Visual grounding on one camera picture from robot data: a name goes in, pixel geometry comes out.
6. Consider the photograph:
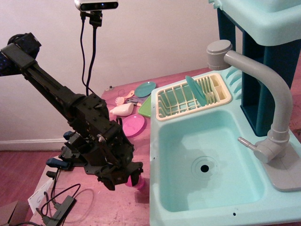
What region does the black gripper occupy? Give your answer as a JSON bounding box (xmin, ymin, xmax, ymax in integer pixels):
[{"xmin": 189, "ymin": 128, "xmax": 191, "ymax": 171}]
[{"xmin": 96, "ymin": 134, "xmax": 143, "ymax": 191}]

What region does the pink plastic cup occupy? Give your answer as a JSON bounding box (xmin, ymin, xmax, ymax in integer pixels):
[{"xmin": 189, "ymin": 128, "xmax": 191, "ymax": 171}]
[{"xmin": 125, "ymin": 175, "xmax": 145, "ymax": 190}]

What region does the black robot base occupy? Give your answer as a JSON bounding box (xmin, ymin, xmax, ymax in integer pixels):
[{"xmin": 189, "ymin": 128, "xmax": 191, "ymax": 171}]
[{"xmin": 59, "ymin": 131, "xmax": 106, "ymax": 175}]

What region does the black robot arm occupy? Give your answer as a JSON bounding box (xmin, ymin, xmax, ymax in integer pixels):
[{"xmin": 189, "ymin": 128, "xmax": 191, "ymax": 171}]
[{"xmin": 0, "ymin": 33, "xmax": 143, "ymax": 191}]

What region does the teal toy sink unit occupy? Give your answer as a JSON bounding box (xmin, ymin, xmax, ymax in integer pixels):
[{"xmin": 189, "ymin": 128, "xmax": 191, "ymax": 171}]
[{"xmin": 150, "ymin": 0, "xmax": 301, "ymax": 226}]

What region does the pink plastic plate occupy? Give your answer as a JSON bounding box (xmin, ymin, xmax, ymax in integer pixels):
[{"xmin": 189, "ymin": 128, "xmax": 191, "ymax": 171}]
[{"xmin": 122, "ymin": 114, "xmax": 145, "ymax": 137}]

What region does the black usb hub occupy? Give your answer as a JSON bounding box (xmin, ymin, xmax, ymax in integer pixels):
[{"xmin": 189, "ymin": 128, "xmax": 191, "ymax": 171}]
[{"xmin": 42, "ymin": 195, "xmax": 76, "ymax": 226}]

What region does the cream toy soap bottle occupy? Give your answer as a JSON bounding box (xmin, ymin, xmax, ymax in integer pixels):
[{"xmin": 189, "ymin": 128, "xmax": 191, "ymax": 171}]
[{"xmin": 110, "ymin": 103, "xmax": 134, "ymax": 116}]

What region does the blue table clamp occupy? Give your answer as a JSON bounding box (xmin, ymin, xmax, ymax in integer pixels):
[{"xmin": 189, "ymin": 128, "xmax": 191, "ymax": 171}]
[{"xmin": 46, "ymin": 158, "xmax": 71, "ymax": 170}]

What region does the green cutting board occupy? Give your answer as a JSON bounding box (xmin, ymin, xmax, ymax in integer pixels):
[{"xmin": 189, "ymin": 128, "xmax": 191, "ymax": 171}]
[{"xmin": 138, "ymin": 96, "xmax": 151, "ymax": 118}]

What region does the orange toy dish brush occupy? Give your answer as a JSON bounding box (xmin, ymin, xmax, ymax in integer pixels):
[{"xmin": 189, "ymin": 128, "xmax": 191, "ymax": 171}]
[{"xmin": 115, "ymin": 90, "xmax": 135, "ymax": 106}]

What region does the grey toy utensil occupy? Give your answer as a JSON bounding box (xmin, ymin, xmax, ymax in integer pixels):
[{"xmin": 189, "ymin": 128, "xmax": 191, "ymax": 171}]
[{"xmin": 126, "ymin": 97, "xmax": 145, "ymax": 106}]

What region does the white paper card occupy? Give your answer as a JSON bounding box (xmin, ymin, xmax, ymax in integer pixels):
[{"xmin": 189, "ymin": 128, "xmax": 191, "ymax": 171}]
[{"xmin": 27, "ymin": 179, "xmax": 53, "ymax": 214}]

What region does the teal plate on table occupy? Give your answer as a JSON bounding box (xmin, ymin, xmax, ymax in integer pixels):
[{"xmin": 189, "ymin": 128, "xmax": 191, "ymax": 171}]
[{"xmin": 134, "ymin": 81, "xmax": 156, "ymax": 97}]

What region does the brown cardboard box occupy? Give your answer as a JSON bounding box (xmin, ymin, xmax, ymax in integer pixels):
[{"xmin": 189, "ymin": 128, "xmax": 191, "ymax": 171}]
[{"xmin": 0, "ymin": 201, "xmax": 29, "ymax": 226}]

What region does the teal plate in rack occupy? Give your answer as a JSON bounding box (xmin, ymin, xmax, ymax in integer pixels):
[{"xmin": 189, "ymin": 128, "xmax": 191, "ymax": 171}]
[{"xmin": 185, "ymin": 76, "xmax": 207, "ymax": 106}]

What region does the cream dish rack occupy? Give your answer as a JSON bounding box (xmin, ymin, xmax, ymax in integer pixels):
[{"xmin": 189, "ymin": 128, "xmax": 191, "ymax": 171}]
[{"xmin": 152, "ymin": 73, "xmax": 232, "ymax": 121}]

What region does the grey toy faucet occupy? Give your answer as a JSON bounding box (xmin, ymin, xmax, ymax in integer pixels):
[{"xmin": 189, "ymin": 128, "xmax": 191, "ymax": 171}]
[{"xmin": 206, "ymin": 40, "xmax": 301, "ymax": 192}]

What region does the black camera cable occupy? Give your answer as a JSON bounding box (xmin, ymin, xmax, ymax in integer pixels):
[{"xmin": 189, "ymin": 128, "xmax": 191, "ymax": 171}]
[{"xmin": 79, "ymin": 10, "xmax": 103, "ymax": 96}]

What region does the silver depth camera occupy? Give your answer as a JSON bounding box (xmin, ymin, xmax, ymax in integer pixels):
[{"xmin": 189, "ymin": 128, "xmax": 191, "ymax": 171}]
[{"xmin": 74, "ymin": 0, "xmax": 119, "ymax": 12}]

